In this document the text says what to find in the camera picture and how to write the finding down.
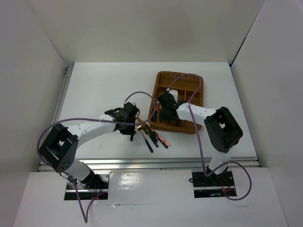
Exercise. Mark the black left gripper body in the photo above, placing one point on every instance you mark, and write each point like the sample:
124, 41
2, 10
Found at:
128, 129

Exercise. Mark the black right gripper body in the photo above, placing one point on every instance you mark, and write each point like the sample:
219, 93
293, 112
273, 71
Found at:
165, 116

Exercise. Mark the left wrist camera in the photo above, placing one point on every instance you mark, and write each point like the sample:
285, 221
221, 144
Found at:
129, 103

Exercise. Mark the copper chopstick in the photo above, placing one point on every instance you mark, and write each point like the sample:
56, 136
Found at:
161, 138
153, 133

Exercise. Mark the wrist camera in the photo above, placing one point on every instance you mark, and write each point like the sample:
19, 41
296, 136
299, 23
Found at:
129, 103
173, 92

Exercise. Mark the brown wicker cutlery tray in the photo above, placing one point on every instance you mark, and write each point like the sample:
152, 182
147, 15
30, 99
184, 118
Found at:
190, 88

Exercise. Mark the aluminium table frame rail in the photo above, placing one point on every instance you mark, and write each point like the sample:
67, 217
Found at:
91, 88

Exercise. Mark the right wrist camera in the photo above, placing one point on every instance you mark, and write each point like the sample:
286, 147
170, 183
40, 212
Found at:
173, 92

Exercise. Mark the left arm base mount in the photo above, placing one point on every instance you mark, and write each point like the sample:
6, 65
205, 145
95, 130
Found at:
98, 187

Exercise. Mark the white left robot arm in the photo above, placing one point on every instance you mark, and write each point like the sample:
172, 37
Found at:
60, 145

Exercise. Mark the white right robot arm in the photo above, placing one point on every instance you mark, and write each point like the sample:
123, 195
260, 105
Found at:
223, 130

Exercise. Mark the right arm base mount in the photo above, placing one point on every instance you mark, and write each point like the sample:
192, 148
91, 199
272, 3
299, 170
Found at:
205, 188

